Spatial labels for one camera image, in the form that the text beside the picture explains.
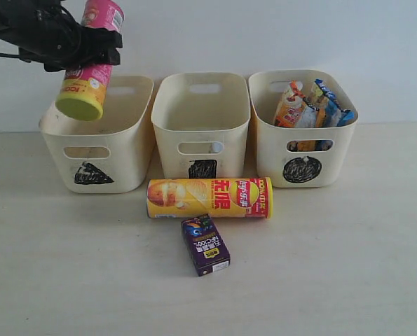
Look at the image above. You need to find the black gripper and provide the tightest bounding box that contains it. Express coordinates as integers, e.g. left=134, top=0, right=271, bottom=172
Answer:
left=4, top=6, right=123, bottom=72

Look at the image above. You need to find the pink chips can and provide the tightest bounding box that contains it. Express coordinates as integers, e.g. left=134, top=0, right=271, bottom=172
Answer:
left=55, top=1, right=124, bottom=121

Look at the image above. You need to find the white milk carton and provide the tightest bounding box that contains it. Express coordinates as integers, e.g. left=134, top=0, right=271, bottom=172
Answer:
left=210, top=141, right=224, bottom=154

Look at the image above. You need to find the orange noodle bag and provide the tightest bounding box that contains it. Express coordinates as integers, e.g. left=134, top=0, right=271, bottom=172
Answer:
left=273, top=80, right=324, bottom=128

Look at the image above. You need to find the yellow chips can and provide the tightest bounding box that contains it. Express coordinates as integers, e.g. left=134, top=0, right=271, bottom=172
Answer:
left=146, top=177, right=273, bottom=219

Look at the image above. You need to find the blue noodle bag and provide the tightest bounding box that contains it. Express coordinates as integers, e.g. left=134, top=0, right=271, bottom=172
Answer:
left=309, top=78, right=355, bottom=127

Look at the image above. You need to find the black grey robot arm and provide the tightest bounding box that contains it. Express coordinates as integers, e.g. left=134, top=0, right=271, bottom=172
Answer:
left=0, top=1, right=123, bottom=72

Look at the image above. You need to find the cream bin triangle mark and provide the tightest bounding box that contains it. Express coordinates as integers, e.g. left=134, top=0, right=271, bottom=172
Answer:
left=39, top=76, right=156, bottom=194

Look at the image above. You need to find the cream bin square mark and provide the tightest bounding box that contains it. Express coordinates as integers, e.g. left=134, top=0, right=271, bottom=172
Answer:
left=151, top=72, right=251, bottom=179

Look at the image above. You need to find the cream bin circle mark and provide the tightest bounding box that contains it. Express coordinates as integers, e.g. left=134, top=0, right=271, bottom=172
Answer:
left=248, top=69, right=358, bottom=188

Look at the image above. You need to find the purple juice carton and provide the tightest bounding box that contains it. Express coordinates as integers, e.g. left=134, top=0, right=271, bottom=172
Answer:
left=181, top=214, right=231, bottom=277

